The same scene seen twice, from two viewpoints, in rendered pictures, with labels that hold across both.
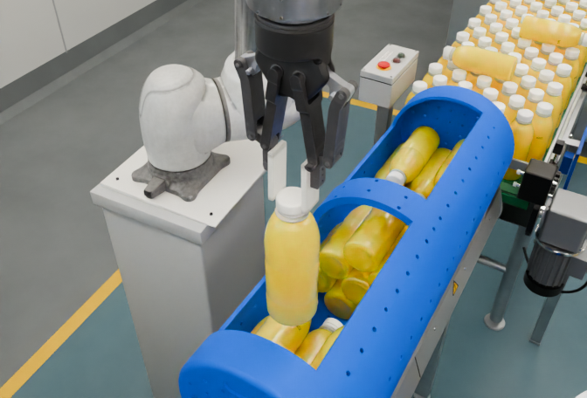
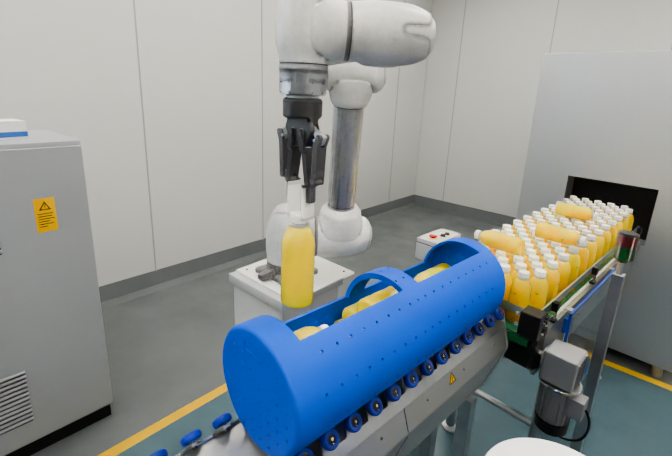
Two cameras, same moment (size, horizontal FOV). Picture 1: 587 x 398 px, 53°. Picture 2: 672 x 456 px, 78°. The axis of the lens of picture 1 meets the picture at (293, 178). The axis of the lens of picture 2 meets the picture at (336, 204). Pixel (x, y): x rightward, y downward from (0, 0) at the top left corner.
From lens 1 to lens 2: 0.41 m
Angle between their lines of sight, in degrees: 26
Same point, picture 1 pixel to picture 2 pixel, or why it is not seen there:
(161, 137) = (274, 241)
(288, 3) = (292, 83)
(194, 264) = not seen: hidden behind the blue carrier
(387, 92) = not seen: hidden behind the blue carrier
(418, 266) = (398, 315)
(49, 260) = (207, 355)
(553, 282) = (555, 421)
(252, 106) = (283, 154)
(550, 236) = (548, 374)
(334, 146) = (315, 170)
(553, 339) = not seen: outside the picture
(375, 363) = (345, 356)
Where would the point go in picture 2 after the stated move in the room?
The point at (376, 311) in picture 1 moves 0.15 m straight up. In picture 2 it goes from (356, 326) to (360, 263)
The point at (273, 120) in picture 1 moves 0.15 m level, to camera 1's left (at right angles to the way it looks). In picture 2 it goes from (291, 160) to (223, 154)
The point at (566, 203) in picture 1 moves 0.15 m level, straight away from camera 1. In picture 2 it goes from (560, 349) to (575, 333)
